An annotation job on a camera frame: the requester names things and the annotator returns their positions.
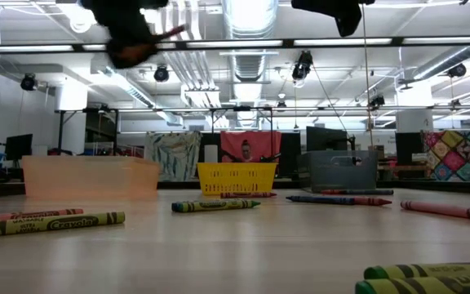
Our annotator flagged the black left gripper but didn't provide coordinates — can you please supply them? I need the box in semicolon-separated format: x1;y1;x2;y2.
80;0;169;69

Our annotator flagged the leaf print cloth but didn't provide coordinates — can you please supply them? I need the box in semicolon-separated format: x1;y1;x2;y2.
144;131;202;183

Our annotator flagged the orange crayon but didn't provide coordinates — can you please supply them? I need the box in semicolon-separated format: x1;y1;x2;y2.
153;23;188;42
0;207;85;224

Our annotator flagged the colourful patchwork quilt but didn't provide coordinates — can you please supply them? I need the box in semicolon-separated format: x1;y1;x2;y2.
420;128;470;183

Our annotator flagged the person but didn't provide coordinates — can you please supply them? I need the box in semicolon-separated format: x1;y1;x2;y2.
237;139;257;163

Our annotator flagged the yellow plastic basket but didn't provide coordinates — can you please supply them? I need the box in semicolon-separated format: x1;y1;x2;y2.
196;162;279;196

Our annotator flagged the pink red crayon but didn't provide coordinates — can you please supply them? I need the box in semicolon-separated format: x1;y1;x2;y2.
400;199;470;223

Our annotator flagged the black monitor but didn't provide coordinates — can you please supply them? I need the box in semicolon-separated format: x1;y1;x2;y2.
5;133;34;162
305;126;348;153
395;132;423;167

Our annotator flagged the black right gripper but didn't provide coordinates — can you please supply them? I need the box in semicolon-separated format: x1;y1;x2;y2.
290;0;362;38

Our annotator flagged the silver ceiling duct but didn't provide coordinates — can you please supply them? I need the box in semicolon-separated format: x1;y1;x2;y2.
220;0;280;128

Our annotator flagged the black overhead crossbar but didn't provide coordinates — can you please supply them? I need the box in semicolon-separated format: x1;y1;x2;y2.
0;35;470;55

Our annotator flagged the orange translucent plastic bin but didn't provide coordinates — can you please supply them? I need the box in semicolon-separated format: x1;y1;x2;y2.
21;154;162;202

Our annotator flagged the black background rig frame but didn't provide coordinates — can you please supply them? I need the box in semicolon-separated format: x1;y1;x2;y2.
54;105;277;157

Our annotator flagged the red violet crayon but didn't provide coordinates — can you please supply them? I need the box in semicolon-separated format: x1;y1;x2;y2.
219;191;277;200

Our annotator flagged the purple blue crayon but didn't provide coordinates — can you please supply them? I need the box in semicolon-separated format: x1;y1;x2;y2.
286;194;357;206

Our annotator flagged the red cloth backdrop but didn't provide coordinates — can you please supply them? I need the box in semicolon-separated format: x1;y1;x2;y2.
219;130;283;164

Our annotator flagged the yellow green crayon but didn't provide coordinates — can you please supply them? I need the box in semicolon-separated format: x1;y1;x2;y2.
363;261;470;281
0;211;126;239
176;198;262;213
354;272;470;294

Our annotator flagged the grey plastic bin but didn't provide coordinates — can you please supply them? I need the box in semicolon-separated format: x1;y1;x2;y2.
298;149;379;194

